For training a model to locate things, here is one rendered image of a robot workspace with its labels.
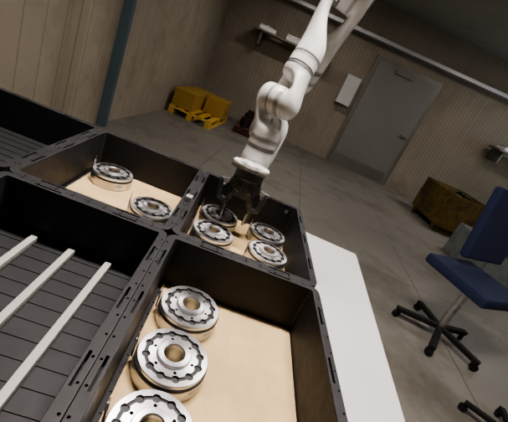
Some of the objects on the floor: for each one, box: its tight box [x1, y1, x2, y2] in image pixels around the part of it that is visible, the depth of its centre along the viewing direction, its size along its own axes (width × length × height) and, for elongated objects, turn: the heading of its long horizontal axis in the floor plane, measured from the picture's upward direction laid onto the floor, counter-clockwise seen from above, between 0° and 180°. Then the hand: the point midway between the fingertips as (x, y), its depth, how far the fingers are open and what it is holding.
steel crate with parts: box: [411, 177, 485, 237], centre depth 595 cm, size 88×102×66 cm
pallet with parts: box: [232, 110, 254, 137], centre depth 667 cm, size 79×118×41 cm
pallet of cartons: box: [167, 86, 232, 130], centre depth 603 cm, size 112×75×40 cm
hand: (233, 215), depth 95 cm, fingers open, 5 cm apart
